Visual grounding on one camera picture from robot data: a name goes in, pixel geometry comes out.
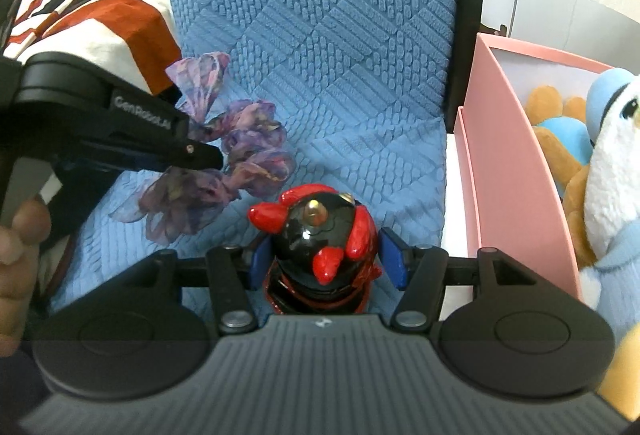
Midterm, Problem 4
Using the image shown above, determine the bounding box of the brown plush bear blue shirt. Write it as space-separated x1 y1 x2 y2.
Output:
525 85 640 421

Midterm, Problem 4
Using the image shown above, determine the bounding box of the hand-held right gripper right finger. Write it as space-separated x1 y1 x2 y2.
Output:
379 226 522 332

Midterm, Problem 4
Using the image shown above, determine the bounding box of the blue textured blanket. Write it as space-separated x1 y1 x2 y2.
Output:
50 0 462 312

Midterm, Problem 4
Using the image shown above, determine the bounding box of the red and black figurine toy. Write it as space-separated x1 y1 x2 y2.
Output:
248 184 384 315

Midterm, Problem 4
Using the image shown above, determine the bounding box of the red and white printed blanket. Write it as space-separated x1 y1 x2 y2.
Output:
0 0 184 98

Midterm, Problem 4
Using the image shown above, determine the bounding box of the pink cardboard box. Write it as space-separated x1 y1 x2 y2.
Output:
462 32 640 305

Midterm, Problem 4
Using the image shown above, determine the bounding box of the purple organza scrunchie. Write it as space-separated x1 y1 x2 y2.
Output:
110 51 297 246

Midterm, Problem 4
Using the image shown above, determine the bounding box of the person's left hand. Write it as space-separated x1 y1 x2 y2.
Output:
0 196 53 357

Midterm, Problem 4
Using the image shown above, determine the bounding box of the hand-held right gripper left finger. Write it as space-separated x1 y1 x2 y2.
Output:
127 237 274 336

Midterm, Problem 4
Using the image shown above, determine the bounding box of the white and blue plush penguin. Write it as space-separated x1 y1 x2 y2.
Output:
579 68 640 347

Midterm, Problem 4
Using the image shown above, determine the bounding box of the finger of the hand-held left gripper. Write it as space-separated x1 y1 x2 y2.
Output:
125 135 225 172

